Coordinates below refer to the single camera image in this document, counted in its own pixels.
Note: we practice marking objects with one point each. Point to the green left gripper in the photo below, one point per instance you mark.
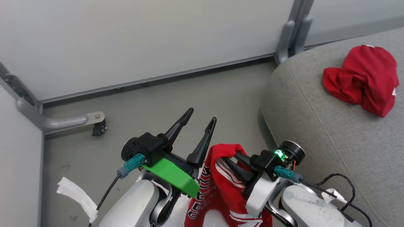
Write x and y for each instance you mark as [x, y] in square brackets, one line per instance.
[172, 175]

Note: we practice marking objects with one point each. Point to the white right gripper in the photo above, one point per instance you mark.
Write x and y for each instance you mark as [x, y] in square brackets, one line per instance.
[262, 195]

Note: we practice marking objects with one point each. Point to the red jersey white lettering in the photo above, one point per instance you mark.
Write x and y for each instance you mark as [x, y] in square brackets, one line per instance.
[225, 195]

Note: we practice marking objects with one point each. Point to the plain red garment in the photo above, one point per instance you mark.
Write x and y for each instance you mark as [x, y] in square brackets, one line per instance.
[363, 78]

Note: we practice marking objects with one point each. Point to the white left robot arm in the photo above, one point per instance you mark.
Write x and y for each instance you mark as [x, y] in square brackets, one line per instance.
[132, 205]

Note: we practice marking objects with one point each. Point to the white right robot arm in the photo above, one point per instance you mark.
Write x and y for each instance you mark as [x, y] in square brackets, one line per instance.
[309, 208]

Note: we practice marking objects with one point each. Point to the grey fabric sofa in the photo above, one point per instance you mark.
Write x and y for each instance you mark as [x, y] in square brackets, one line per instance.
[331, 135]

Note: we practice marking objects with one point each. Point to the black caster wheel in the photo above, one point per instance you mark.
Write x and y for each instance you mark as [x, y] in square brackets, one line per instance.
[99, 129]

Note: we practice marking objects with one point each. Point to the white tape tag small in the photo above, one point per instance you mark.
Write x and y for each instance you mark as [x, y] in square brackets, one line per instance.
[334, 195]

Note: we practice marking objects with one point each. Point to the white tape tag large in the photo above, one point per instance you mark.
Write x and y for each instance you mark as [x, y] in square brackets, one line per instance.
[77, 195]

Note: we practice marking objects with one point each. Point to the grey curved partition foot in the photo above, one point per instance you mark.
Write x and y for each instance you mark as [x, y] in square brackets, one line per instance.
[60, 121]

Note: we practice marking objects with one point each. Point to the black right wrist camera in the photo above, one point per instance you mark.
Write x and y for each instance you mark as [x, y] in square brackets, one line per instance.
[266, 164]

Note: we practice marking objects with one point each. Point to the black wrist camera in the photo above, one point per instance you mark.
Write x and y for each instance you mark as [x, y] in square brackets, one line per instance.
[266, 164]
[146, 146]

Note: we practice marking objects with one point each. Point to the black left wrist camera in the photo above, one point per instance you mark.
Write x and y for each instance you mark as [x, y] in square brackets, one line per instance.
[146, 146]

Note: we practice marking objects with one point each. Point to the grey metal partition rail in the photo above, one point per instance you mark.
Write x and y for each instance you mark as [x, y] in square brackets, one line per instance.
[157, 78]

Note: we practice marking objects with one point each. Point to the grey double partition post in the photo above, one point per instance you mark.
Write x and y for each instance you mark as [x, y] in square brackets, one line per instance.
[288, 41]

